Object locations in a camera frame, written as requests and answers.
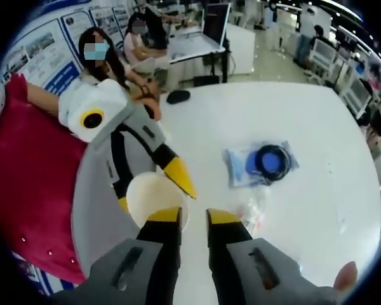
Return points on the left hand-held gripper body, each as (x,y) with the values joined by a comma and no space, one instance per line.
(98,98)

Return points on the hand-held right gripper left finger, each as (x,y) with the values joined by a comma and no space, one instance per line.
(158,254)

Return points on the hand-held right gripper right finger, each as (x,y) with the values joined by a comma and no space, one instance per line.
(231,254)

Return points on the clear plastic water bottle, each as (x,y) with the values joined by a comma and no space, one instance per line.
(247,211)

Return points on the white paper cup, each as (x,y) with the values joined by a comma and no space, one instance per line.
(149,193)

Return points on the blue mouse pad bag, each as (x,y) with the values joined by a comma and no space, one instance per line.
(271,160)

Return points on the person's right hand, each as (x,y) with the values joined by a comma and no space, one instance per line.
(346,276)

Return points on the black computer mouse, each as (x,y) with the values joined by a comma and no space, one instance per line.
(177,96)

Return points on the white cabinet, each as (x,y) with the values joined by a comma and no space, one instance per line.
(241,47)

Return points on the desk monitor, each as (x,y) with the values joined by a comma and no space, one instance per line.
(216,22)

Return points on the white office chair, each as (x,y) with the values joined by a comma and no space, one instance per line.
(322,54)
(357,95)

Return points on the wall poster board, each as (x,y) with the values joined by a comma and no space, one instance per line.
(41,47)

